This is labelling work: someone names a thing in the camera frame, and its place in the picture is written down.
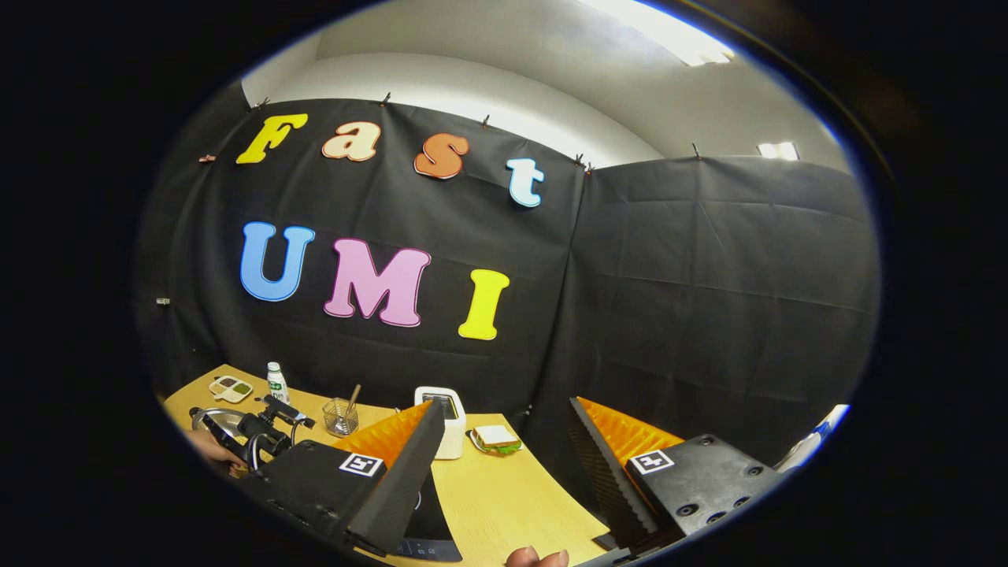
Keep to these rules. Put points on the ceiling light panel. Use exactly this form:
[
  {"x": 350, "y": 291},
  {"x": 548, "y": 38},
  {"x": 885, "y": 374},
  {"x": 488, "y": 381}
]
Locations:
[
  {"x": 677, "y": 35},
  {"x": 778, "y": 150}
]

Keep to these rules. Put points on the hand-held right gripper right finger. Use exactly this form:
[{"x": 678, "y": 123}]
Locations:
[{"x": 610, "y": 488}]

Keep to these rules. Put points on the white divided dish of beans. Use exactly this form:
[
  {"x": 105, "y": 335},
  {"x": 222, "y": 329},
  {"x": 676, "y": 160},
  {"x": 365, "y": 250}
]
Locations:
[{"x": 230, "y": 387}]

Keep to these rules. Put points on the black induction cooktop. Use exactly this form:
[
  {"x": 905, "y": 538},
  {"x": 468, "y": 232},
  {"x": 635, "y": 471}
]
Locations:
[{"x": 433, "y": 528}]

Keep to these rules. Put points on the white and blue cloth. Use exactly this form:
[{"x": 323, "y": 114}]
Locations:
[{"x": 811, "y": 441}]

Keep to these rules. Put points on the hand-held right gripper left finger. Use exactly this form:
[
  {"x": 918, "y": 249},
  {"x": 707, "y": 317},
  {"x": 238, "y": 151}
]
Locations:
[{"x": 398, "y": 488}]

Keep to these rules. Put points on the white toaster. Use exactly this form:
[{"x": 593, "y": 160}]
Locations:
[{"x": 453, "y": 429}]

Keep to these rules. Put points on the small sandwich plate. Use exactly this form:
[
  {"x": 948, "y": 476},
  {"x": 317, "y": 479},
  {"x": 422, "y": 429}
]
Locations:
[{"x": 480, "y": 447}]

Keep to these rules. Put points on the white bottle with green label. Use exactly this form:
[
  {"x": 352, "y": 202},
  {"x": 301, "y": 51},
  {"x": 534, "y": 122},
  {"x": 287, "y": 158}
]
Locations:
[{"x": 276, "y": 386}]

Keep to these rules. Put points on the black backdrop cloth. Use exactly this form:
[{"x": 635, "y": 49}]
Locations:
[{"x": 669, "y": 276}]

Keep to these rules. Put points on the sandwich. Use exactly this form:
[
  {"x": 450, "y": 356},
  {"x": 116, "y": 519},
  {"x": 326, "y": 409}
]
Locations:
[{"x": 496, "y": 437}]

